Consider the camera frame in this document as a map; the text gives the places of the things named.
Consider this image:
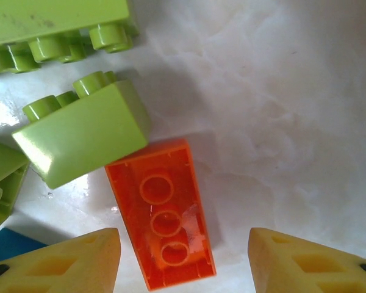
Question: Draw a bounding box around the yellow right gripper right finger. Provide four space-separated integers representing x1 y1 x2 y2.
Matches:
248 227 366 293

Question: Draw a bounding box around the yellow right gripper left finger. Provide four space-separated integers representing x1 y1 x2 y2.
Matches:
0 227 122 293

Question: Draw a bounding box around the blue lego brick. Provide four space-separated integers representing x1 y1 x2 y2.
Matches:
0 227 49 269

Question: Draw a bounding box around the green lego brick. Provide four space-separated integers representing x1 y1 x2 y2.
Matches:
0 139 31 237
0 0 140 81
11 70 152 190

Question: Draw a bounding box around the orange lego brick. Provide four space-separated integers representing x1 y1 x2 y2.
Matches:
104 137 217 291

